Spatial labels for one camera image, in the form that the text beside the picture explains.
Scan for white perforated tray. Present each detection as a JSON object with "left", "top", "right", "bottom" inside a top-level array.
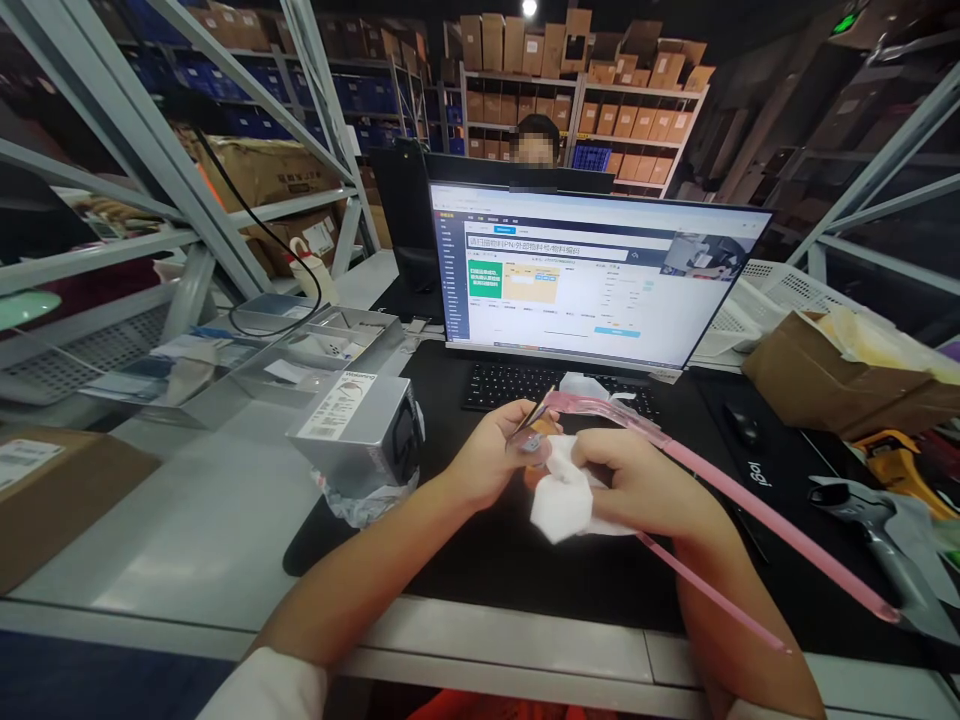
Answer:
[{"left": 0, "top": 299, "right": 185, "bottom": 408}]

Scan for pink glasses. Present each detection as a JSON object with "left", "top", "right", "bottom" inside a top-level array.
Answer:
[{"left": 508, "top": 384, "right": 901, "bottom": 655}]

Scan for open cardboard box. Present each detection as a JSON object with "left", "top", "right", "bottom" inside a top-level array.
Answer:
[{"left": 740, "top": 305, "right": 960, "bottom": 445}]

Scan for person's left hand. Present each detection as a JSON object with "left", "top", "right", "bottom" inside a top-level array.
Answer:
[{"left": 440, "top": 398, "right": 561, "bottom": 516}]

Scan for grey product box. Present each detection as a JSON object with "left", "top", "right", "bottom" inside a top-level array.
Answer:
[{"left": 284, "top": 370, "right": 427, "bottom": 501}]

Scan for black cable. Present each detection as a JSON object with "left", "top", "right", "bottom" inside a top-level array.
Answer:
[{"left": 191, "top": 123, "right": 320, "bottom": 337}]

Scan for white bottle red cap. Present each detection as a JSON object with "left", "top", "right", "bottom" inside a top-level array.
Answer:
[{"left": 287, "top": 235, "right": 337, "bottom": 303}]

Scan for small clear plastic bag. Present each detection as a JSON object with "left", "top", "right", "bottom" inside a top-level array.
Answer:
[{"left": 557, "top": 370, "right": 640, "bottom": 410}]

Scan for green lamp shade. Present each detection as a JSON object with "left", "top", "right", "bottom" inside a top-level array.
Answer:
[{"left": 0, "top": 290, "right": 64, "bottom": 332}]

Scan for white plastic basket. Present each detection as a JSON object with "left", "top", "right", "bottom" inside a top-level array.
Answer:
[{"left": 703, "top": 257, "right": 895, "bottom": 370}]

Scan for closed cardboard box white label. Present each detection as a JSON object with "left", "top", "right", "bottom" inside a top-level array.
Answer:
[{"left": 0, "top": 425, "right": 163, "bottom": 598}]

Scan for stack of blue white leaflets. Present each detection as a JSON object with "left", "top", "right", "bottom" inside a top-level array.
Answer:
[{"left": 77, "top": 328, "right": 250, "bottom": 411}]

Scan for person's right hand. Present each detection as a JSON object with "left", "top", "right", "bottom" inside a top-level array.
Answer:
[{"left": 553, "top": 426, "right": 733, "bottom": 544}]

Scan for yellow tape dispenser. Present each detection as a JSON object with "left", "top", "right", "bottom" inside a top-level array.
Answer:
[{"left": 853, "top": 428, "right": 960, "bottom": 520}]

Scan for computer monitor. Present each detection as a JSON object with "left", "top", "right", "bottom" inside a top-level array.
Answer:
[{"left": 427, "top": 178, "right": 775, "bottom": 374}]

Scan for shelf with cardboard cartons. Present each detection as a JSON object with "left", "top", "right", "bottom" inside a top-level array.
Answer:
[{"left": 440, "top": 5, "right": 718, "bottom": 204}]

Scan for black keyboard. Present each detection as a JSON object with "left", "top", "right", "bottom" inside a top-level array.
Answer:
[{"left": 460, "top": 361, "right": 663, "bottom": 423}]

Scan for black monitor back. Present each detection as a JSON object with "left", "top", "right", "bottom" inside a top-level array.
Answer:
[{"left": 370, "top": 137, "right": 453, "bottom": 325}]

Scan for large printed cardboard carton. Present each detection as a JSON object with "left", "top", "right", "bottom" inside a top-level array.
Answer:
[{"left": 188, "top": 133, "right": 348, "bottom": 217}]

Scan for shelf with blue bins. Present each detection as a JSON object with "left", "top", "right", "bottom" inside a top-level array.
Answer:
[{"left": 112, "top": 0, "right": 436, "bottom": 155}]

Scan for grey barcode scanner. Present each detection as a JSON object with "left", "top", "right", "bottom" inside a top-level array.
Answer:
[{"left": 806, "top": 475, "right": 960, "bottom": 648}]

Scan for person's body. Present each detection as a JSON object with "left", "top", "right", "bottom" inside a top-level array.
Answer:
[{"left": 404, "top": 685, "right": 543, "bottom": 720}]

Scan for metal divided tray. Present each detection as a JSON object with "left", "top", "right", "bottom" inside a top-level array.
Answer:
[{"left": 176, "top": 292, "right": 407, "bottom": 433}]

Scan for white cleaning cloth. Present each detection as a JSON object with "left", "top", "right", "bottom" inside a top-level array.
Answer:
[{"left": 529, "top": 436, "right": 640, "bottom": 546}]

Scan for black desk mat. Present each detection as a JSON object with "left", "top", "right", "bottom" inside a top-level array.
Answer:
[{"left": 281, "top": 335, "right": 935, "bottom": 670}]

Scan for grey metal rack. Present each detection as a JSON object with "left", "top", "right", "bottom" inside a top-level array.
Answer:
[
  {"left": 779, "top": 29, "right": 960, "bottom": 301},
  {"left": 0, "top": 0, "right": 384, "bottom": 361}
]

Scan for crumpled clear plastic bag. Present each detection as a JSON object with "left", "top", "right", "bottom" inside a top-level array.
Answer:
[{"left": 310, "top": 463, "right": 418, "bottom": 531}]

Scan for black computer mouse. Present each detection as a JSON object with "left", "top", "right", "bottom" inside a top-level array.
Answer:
[{"left": 722, "top": 400, "right": 761, "bottom": 451}]

